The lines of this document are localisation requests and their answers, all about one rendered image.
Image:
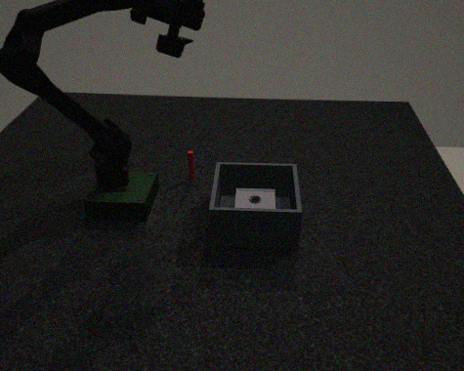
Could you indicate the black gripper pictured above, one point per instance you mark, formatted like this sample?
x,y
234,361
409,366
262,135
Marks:
x,y
170,44

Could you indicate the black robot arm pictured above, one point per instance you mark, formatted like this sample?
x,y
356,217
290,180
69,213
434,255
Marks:
x,y
21,50

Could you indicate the red peg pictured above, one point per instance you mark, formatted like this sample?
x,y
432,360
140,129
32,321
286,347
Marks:
x,y
191,168

